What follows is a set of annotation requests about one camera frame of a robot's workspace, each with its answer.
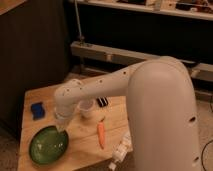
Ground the grey metal beam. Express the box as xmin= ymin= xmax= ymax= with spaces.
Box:
xmin=70 ymin=41 xmax=213 ymax=82

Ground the clear plastic cup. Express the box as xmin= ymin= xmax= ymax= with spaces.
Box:
xmin=78 ymin=100 xmax=95 ymax=118

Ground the orange carrot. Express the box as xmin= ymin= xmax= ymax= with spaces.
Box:
xmin=97 ymin=118 xmax=105 ymax=149

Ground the metal pole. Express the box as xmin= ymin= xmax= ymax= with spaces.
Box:
xmin=74 ymin=0 xmax=84 ymax=44

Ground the blue sponge block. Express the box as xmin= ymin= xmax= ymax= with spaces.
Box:
xmin=31 ymin=102 xmax=45 ymax=120

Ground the wooden table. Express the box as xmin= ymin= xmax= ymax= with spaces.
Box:
xmin=18 ymin=85 xmax=128 ymax=171

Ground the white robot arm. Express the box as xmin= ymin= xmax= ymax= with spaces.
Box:
xmin=54 ymin=56 xmax=201 ymax=171

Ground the cluttered shelf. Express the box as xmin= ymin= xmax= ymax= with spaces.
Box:
xmin=68 ymin=0 xmax=213 ymax=21

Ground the green ceramic bowl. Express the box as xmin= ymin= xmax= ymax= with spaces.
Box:
xmin=28 ymin=126 xmax=69 ymax=165

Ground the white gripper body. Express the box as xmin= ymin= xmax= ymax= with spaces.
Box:
xmin=55 ymin=113 xmax=72 ymax=132

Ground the white plastic bottle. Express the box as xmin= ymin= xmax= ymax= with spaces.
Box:
xmin=108 ymin=131 xmax=132 ymax=171

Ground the black white striped block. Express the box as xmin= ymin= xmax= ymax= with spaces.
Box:
xmin=96 ymin=97 xmax=108 ymax=107

